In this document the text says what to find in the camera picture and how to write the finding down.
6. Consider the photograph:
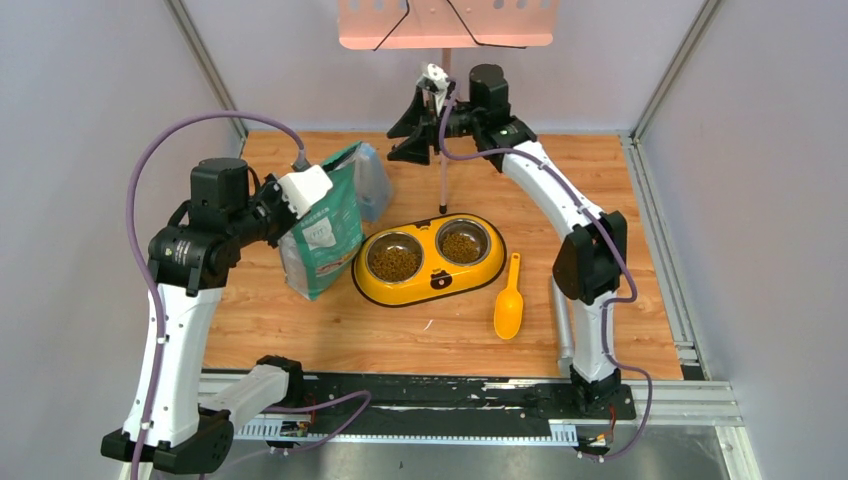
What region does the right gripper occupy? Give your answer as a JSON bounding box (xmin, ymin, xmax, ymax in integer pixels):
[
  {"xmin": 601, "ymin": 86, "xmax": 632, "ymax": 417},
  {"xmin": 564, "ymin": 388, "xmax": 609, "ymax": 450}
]
[{"xmin": 389, "ymin": 86, "xmax": 485, "ymax": 164}]

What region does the green pet food bag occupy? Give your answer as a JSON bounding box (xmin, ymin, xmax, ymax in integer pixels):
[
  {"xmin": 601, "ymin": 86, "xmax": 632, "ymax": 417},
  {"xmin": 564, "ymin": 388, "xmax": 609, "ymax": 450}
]
[{"xmin": 278, "ymin": 141, "xmax": 364, "ymax": 301}]

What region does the yellow plastic scoop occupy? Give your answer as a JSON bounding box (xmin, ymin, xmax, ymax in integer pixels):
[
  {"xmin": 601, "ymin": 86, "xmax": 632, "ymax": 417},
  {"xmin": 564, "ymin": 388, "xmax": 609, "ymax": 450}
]
[{"xmin": 493, "ymin": 252, "xmax": 524, "ymax": 340}]

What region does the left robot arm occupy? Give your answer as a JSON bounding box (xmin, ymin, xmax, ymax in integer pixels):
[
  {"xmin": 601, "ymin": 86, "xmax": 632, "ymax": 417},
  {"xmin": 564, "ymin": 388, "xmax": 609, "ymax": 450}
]
[{"xmin": 101, "ymin": 158, "xmax": 332, "ymax": 476}]

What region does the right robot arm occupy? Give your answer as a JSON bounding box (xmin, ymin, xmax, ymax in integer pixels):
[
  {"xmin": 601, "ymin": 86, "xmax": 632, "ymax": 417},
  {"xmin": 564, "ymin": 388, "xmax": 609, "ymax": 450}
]
[{"xmin": 387, "ymin": 63, "xmax": 632, "ymax": 418}]

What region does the yellow double pet bowl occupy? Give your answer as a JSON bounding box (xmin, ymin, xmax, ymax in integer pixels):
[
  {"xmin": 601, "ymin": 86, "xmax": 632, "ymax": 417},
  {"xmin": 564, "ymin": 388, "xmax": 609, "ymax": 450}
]
[{"xmin": 351, "ymin": 213, "xmax": 509, "ymax": 308}]

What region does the blue wrapped package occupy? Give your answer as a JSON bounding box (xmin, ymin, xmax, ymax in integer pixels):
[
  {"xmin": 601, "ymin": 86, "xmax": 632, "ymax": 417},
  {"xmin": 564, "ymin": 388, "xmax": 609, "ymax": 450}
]
[{"xmin": 354, "ymin": 142, "xmax": 393, "ymax": 223}]

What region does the pink music stand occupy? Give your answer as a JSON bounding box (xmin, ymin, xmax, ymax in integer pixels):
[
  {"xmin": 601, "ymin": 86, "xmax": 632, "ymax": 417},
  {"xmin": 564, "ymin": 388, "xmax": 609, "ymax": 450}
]
[{"xmin": 337, "ymin": 0, "xmax": 562, "ymax": 216}]

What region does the brown kibble in bowls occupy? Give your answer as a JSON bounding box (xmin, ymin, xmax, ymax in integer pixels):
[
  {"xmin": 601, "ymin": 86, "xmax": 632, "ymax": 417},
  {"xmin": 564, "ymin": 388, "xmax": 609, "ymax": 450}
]
[{"xmin": 366, "ymin": 232, "xmax": 485, "ymax": 283}]

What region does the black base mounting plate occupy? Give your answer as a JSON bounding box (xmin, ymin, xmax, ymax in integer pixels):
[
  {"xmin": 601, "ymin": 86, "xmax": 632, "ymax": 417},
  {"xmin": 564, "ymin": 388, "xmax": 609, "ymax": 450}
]
[{"xmin": 241, "ymin": 372, "xmax": 637, "ymax": 439}]

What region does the grey metal tube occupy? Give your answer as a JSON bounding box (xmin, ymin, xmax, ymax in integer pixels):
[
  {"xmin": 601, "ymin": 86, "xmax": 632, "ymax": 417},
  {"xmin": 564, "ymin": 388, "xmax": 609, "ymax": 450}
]
[{"xmin": 550, "ymin": 277, "xmax": 575, "ymax": 378}]

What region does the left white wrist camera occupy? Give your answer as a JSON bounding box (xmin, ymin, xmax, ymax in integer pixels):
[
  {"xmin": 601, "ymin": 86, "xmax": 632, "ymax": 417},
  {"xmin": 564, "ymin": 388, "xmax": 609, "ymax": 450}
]
[{"xmin": 277, "ymin": 165, "xmax": 333, "ymax": 219}]

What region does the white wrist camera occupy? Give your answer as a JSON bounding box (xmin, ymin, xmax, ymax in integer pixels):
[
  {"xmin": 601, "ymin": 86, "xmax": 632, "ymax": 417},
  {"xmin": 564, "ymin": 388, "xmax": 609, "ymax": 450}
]
[
  {"xmin": 416, "ymin": 63, "xmax": 450, "ymax": 95},
  {"xmin": 277, "ymin": 165, "xmax": 333, "ymax": 219}
]

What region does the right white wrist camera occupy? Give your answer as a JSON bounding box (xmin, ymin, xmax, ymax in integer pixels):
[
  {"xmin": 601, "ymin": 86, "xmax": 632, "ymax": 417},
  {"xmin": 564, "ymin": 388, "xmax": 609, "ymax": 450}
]
[{"xmin": 416, "ymin": 63, "xmax": 450, "ymax": 95}]

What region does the slotted cable duct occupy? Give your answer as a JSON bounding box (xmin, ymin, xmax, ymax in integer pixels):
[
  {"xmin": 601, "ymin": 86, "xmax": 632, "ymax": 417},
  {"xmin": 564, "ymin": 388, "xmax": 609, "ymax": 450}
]
[{"xmin": 235, "ymin": 410, "xmax": 578, "ymax": 447}]

